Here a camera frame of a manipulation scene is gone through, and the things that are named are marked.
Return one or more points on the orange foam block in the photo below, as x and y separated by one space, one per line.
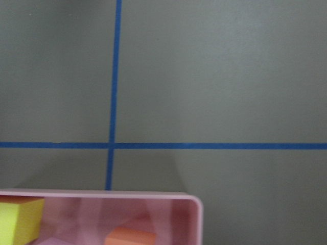
122 235

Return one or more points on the pink foam block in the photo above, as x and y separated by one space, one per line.
53 241

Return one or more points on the pink plastic bin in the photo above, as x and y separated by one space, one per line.
88 216

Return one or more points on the yellow foam block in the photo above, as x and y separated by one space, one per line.
20 219

